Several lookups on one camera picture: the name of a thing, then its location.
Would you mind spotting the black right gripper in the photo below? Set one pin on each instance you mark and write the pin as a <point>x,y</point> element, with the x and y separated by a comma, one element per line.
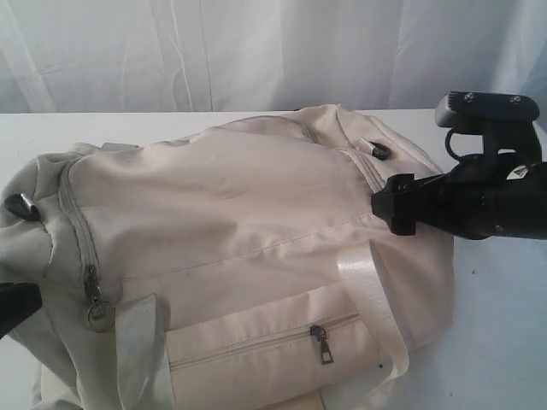
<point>509,203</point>

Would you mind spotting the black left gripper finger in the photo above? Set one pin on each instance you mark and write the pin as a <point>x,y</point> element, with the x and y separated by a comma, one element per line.
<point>18,302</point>

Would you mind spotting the cream duffel bag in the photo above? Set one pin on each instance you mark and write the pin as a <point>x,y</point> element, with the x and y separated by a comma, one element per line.
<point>238,268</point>

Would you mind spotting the white backdrop curtain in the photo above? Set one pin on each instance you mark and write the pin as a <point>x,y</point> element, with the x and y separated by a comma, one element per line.
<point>164,56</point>

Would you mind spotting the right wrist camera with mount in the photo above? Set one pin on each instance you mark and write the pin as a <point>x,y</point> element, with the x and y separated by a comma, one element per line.
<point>504,121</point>

